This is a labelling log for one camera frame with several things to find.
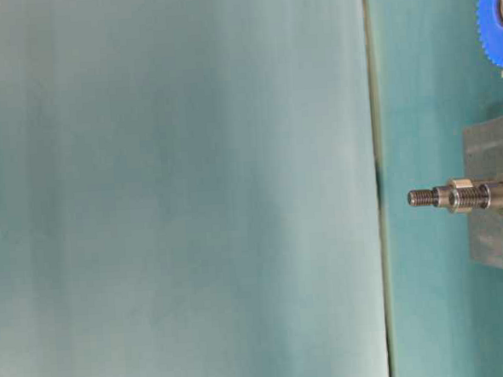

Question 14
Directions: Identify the threaded steel shaft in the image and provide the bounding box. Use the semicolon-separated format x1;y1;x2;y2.
448;182;503;216

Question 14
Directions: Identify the grey metal base plate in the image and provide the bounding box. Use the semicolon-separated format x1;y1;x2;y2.
463;117;503;269

